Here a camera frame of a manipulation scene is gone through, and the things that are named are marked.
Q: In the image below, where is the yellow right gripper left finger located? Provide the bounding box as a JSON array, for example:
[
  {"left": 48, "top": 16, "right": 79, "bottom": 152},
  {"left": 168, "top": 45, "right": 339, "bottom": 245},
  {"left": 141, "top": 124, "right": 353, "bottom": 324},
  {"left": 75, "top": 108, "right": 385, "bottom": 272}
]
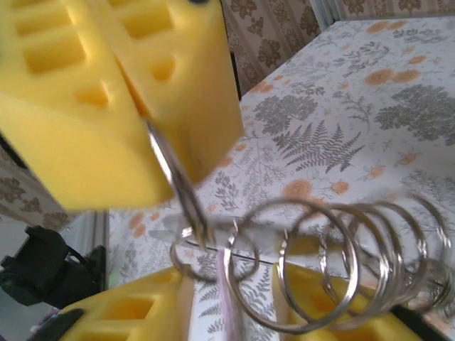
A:
[{"left": 58, "top": 266, "right": 196, "bottom": 341}]

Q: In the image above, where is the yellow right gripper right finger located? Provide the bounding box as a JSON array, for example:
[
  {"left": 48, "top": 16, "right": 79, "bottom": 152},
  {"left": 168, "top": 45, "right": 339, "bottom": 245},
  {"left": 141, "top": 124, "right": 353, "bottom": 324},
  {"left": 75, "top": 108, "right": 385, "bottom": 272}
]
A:
[{"left": 273, "top": 261, "right": 455, "bottom": 341}]

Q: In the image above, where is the silver split key ring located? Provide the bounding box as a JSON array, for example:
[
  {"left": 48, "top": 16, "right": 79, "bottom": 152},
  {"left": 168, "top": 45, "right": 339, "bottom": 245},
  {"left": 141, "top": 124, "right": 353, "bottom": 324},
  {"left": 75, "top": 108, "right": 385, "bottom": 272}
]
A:
[
  {"left": 350, "top": 197, "right": 447, "bottom": 315},
  {"left": 390, "top": 194, "right": 455, "bottom": 308},
  {"left": 279, "top": 202, "right": 405, "bottom": 330},
  {"left": 319, "top": 200, "right": 429, "bottom": 320},
  {"left": 226, "top": 197, "right": 361, "bottom": 336}
]

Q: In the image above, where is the key with purple tag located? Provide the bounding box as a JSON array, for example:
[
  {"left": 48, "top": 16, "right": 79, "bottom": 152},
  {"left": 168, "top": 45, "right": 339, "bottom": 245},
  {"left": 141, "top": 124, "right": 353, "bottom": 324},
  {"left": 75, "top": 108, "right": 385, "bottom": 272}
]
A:
[{"left": 144, "top": 119, "right": 262, "bottom": 341}]

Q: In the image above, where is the floral patterned table cover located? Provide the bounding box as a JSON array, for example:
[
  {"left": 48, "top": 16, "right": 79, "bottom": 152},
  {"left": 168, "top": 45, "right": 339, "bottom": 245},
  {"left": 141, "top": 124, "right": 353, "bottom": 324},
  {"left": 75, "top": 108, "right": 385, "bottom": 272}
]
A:
[{"left": 106, "top": 17, "right": 455, "bottom": 341}]

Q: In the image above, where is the aluminium side rail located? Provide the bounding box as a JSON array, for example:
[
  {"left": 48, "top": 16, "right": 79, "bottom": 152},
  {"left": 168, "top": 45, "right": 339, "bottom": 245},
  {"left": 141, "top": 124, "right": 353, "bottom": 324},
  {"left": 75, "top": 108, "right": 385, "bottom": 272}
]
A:
[{"left": 76, "top": 209, "right": 112, "bottom": 274}]

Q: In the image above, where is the aluminium corner post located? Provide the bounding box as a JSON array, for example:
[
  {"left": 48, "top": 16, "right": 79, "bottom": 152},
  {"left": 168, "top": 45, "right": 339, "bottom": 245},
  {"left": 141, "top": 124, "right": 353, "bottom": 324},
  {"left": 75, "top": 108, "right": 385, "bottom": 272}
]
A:
[{"left": 308, "top": 0, "right": 344, "bottom": 35}]

